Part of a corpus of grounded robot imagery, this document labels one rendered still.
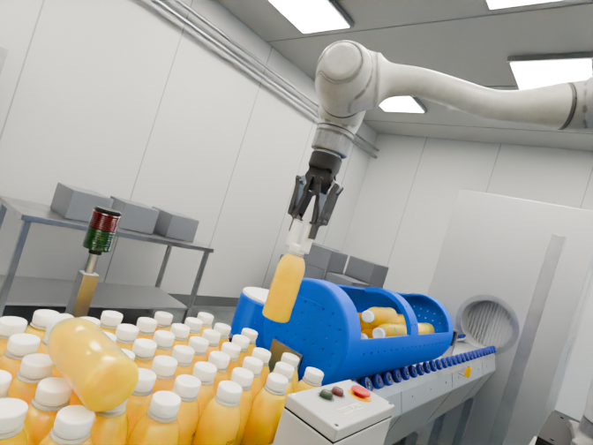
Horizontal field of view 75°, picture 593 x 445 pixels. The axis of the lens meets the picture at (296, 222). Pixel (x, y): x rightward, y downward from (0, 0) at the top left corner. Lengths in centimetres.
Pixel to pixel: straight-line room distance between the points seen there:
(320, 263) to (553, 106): 401
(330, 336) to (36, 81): 340
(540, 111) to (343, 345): 68
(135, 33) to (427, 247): 483
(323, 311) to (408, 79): 58
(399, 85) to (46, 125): 346
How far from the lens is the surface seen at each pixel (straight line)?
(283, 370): 81
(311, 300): 105
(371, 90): 76
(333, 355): 102
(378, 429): 76
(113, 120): 413
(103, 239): 102
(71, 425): 53
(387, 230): 669
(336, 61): 73
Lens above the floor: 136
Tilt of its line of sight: level
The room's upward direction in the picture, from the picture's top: 17 degrees clockwise
